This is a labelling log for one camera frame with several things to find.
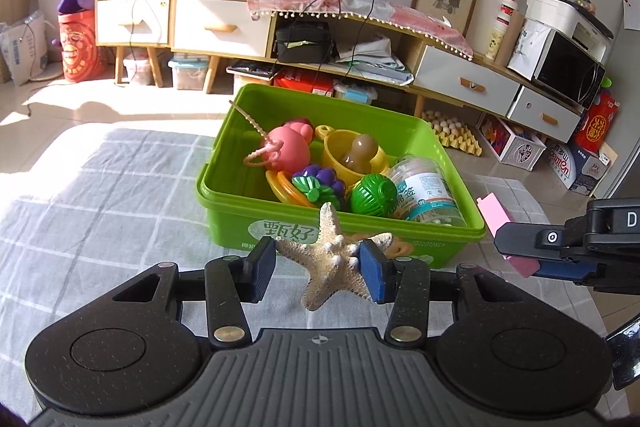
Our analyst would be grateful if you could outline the clear storage box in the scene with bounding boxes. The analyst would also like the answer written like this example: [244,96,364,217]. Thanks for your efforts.
[121,56,154,86]
[333,81,379,106]
[166,58,209,91]

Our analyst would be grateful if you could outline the pink pig toy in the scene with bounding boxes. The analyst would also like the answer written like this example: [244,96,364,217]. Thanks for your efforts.
[228,100,316,174]

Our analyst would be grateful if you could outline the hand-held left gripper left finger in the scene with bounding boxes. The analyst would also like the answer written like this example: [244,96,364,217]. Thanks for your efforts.
[107,237,277,349]

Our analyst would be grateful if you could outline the yellow egg tray with eggs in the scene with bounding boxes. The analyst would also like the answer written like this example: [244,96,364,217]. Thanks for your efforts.
[421,108,484,157]

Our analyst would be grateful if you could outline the pink fringed runner cloth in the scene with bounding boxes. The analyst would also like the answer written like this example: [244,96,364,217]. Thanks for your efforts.
[246,0,475,61]

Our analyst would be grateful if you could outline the red gift box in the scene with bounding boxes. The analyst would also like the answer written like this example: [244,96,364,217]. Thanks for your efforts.
[571,91,619,154]

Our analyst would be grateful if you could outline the pink block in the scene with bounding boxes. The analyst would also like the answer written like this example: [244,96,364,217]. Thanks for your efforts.
[476,193,539,279]

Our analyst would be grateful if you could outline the red flat box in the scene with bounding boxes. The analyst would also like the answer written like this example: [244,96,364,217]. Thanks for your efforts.
[273,67,336,98]

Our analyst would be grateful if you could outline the wooden cabinet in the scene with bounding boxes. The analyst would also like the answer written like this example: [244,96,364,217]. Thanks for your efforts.
[94,0,587,144]

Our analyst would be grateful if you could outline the green plastic box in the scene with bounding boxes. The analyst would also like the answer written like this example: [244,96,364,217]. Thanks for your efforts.
[195,83,487,270]

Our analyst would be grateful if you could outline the white printer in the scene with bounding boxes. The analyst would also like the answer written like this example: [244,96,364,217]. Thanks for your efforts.
[524,0,616,54]

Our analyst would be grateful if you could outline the beige starfish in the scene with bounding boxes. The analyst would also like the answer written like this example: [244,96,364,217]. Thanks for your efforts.
[274,202,394,311]

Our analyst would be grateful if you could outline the purple toy grapes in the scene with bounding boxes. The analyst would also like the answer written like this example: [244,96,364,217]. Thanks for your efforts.
[291,163,347,208]

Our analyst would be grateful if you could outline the white sack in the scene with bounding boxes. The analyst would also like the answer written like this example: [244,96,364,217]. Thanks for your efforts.
[0,8,52,86]

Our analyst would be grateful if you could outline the grey refrigerator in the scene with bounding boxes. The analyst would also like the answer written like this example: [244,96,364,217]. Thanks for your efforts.
[594,0,640,204]

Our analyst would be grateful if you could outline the black bag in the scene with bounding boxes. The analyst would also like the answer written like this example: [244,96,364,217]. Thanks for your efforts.
[275,20,336,64]

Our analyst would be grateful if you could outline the black and white microwave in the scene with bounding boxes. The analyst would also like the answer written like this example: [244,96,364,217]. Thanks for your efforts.
[506,13,609,108]

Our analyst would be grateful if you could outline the white box with red print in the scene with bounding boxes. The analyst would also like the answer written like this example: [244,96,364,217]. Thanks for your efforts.
[475,111,548,172]

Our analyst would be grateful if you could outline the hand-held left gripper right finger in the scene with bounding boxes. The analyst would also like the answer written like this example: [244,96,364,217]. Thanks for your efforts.
[360,239,528,344]

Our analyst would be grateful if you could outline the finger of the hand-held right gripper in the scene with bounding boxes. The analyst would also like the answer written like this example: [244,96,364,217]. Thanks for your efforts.
[532,258,601,283]
[492,223,576,261]

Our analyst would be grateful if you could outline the brown bottle-shaped toy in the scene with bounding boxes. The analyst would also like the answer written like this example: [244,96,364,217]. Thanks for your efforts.
[342,134,377,173]

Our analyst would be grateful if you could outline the red printed bag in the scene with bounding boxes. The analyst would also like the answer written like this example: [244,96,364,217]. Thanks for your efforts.
[56,8,109,84]

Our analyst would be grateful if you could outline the yellow toy pot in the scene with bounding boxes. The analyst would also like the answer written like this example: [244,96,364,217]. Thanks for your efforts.
[314,124,391,186]

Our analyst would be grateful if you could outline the blue and white carton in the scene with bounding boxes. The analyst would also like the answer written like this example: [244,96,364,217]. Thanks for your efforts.
[544,138,609,196]

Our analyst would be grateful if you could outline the grey checked tablecloth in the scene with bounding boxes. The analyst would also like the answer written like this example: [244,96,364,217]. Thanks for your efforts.
[0,123,640,427]

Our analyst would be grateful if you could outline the tall printed cup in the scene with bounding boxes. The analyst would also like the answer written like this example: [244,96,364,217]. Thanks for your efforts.
[483,0,519,61]

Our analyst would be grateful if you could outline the clear cotton swab jar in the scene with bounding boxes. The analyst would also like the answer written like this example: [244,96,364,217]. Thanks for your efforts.
[388,155,467,228]

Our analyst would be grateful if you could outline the white drawer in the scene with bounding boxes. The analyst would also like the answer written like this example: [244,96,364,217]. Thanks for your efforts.
[506,85,584,144]
[413,43,522,108]
[95,0,172,46]
[171,0,274,58]

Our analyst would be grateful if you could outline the pile of folded papers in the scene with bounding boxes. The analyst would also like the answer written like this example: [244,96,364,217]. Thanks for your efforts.
[334,35,416,86]

